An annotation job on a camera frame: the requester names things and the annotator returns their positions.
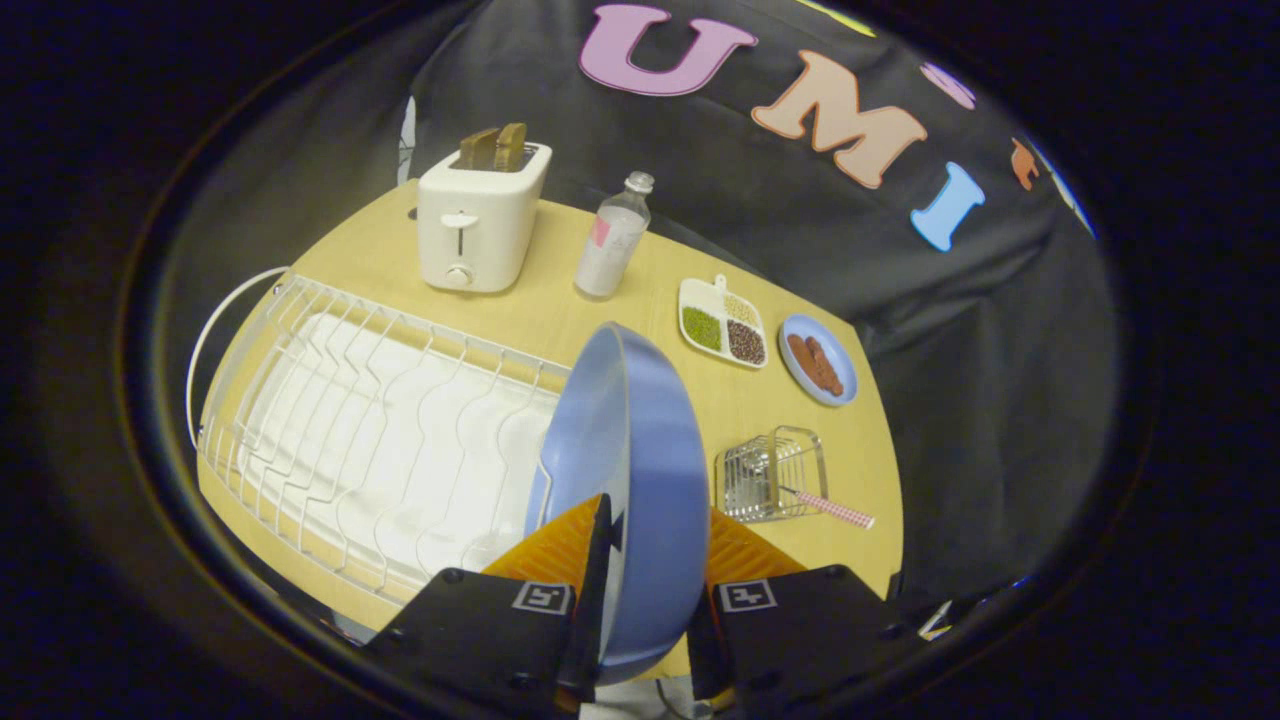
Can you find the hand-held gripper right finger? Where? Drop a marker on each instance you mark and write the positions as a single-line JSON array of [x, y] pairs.
[[800, 630]]

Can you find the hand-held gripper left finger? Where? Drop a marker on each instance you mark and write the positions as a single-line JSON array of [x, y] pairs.
[[598, 560]]

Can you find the small blue plate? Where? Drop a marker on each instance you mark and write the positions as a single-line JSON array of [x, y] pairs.
[[838, 360]]

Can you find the brown sausage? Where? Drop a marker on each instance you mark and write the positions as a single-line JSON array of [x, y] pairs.
[[825, 366], [806, 366]]

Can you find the white divided tray with beans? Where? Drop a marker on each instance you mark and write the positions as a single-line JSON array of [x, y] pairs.
[[722, 325]]

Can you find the clear bottle with white powder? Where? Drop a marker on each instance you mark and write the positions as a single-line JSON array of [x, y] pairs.
[[610, 245]]

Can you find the white toaster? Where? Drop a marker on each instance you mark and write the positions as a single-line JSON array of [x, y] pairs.
[[478, 225]]

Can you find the black backdrop cloth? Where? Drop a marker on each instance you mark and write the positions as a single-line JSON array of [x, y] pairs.
[[800, 200]]

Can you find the toast slice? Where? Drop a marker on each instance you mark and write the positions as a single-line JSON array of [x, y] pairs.
[[511, 146], [479, 148]]

